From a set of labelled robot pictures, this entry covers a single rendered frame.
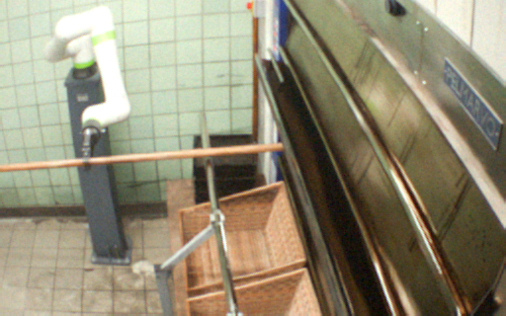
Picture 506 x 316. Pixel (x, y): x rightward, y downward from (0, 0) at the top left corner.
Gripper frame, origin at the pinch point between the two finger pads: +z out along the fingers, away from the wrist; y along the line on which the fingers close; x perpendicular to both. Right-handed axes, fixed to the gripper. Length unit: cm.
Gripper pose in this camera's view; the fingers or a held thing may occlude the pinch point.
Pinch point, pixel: (87, 161)
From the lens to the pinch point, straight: 237.3
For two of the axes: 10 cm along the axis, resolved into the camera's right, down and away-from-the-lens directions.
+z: 1.5, 5.2, -8.4
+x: -9.9, 0.8, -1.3
